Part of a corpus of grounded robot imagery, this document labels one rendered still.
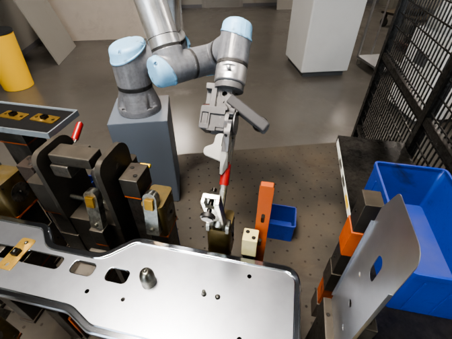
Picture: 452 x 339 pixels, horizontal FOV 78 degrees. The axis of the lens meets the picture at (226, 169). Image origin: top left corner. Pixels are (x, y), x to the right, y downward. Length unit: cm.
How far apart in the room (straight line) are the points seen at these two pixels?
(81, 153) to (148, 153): 37
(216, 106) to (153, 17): 24
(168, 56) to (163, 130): 35
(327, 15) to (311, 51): 44
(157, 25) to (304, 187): 92
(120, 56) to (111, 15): 529
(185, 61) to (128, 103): 35
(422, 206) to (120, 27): 590
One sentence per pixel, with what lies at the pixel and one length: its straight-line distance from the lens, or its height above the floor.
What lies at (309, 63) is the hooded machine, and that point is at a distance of 427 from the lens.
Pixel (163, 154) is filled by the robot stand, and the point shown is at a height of 96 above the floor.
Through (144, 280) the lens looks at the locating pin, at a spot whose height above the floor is 104.
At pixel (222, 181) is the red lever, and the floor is 115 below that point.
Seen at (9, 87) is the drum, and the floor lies 7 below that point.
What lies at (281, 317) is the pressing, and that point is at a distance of 64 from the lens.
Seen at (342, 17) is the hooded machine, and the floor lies 76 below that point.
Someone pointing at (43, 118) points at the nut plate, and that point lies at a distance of 100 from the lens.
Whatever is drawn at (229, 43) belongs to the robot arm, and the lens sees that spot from 69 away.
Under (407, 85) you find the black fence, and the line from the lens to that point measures 127.
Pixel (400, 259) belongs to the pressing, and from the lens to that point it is 40.
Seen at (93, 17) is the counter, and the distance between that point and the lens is 632.
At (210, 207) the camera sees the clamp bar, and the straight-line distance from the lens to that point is 53.
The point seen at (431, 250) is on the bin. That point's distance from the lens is 81.
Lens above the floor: 159
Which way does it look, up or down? 41 degrees down
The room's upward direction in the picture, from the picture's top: straight up
